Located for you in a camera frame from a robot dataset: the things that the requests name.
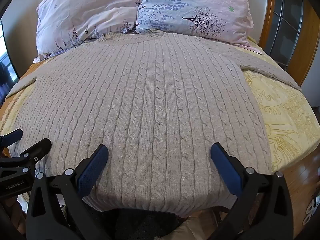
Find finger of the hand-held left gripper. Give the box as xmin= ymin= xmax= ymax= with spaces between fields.
xmin=0 ymin=138 xmax=52 ymax=178
xmin=0 ymin=129 xmax=24 ymax=147

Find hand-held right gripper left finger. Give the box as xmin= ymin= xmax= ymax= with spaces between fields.
xmin=26 ymin=144 xmax=110 ymax=240

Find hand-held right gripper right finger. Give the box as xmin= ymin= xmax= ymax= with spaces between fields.
xmin=211 ymin=142 xmax=297 ymax=240

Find beige cable-knit sweater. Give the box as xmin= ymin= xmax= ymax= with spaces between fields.
xmin=5 ymin=29 xmax=302 ymax=218

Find flat screen television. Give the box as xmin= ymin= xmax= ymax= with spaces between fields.
xmin=0 ymin=21 xmax=21 ymax=102

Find person's dark pants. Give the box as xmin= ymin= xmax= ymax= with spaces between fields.
xmin=100 ymin=209 xmax=186 ymax=240

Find yellow patterned bed sheet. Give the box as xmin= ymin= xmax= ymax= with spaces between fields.
xmin=0 ymin=36 xmax=320 ymax=218

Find white patterned slipper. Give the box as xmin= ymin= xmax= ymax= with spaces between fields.
xmin=302 ymin=192 xmax=320 ymax=226

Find pink floral pillow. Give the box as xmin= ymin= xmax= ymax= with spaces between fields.
xmin=33 ymin=0 xmax=141 ymax=63

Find dark glass door panel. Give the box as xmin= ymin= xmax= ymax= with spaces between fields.
xmin=264 ymin=0 xmax=304 ymax=68

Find pink blue tree-print pillow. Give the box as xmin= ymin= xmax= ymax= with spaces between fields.
xmin=135 ymin=0 xmax=263 ymax=55

